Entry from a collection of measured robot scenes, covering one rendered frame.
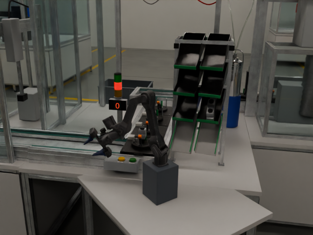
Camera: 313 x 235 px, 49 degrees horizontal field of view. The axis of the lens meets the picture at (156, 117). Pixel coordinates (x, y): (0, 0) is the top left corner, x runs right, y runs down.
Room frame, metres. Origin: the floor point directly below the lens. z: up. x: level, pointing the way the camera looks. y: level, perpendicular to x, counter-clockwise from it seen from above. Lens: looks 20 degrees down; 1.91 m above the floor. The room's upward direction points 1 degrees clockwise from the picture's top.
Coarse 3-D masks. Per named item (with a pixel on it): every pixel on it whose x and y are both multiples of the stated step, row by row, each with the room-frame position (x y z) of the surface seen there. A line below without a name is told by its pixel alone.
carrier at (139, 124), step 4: (136, 124) 2.41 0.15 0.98; (140, 124) 2.41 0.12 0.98; (144, 124) 2.45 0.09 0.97; (136, 128) 2.37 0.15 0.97; (160, 128) 2.38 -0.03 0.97; (164, 128) 2.38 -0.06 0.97; (132, 132) 2.28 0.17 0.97; (136, 132) 2.29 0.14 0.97; (148, 132) 2.25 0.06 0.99; (160, 132) 2.29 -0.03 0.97; (164, 132) 2.30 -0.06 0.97; (136, 136) 2.22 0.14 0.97; (148, 136) 2.22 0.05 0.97
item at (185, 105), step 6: (198, 90) 2.17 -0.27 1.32; (180, 96) 2.12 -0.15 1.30; (180, 102) 2.11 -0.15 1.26; (186, 102) 2.10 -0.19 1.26; (192, 102) 2.10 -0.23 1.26; (198, 102) 2.06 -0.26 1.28; (180, 108) 2.06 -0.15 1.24; (186, 108) 2.05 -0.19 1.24; (192, 108) 2.05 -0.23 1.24; (174, 114) 2.00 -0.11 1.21; (180, 114) 2.01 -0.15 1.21; (186, 114) 2.00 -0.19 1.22; (192, 114) 1.99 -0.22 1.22; (180, 120) 1.95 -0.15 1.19; (186, 120) 1.94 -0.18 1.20; (192, 120) 1.92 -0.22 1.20
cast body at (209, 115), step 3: (207, 111) 1.93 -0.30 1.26; (210, 111) 1.92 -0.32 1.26; (213, 111) 1.93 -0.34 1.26; (207, 114) 1.92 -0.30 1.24; (210, 114) 1.92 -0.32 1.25; (213, 114) 1.92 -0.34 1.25; (207, 117) 1.93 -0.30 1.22; (210, 117) 1.92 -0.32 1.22; (213, 117) 1.92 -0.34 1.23; (213, 120) 1.92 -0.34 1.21
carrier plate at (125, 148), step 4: (128, 140) 2.14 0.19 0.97; (132, 140) 2.14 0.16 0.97; (124, 144) 2.08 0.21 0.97; (128, 144) 2.08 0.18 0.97; (124, 148) 2.01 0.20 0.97; (128, 148) 2.02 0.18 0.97; (132, 148) 2.02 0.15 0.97; (120, 152) 1.97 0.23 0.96; (124, 152) 1.97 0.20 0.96; (128, 152) 1.96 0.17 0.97; (132, 152) 1.96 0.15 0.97; (136, 152) 1.96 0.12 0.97; (140, 152) 1.96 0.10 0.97; (144, 152) 1.96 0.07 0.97; (148, 152) 1.96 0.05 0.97; (152, 156) 1.94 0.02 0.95
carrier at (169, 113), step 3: (162, 102) 2.84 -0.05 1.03; (156, 105) 2.87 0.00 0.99; (159, 105) 2.79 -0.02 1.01; (162, 105) 2.84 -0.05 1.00; (156, 108) 2.79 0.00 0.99; (159, 108) 2.79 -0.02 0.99; (165, 108) 2.80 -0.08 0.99; (168, 108) 2.86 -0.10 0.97; (171, 108) 2.86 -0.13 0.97; (144, 111) 2.76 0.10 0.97; (159, 111) 2.74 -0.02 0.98; (165, 111) 2.76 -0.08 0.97; (168, 111) 2.77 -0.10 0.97; (171, 111) 2.77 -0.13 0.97; (159, 114) 2.69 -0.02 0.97; (165, 114) 2.69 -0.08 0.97; (168, 114) 2.70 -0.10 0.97; (171, 114) 2.70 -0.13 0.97
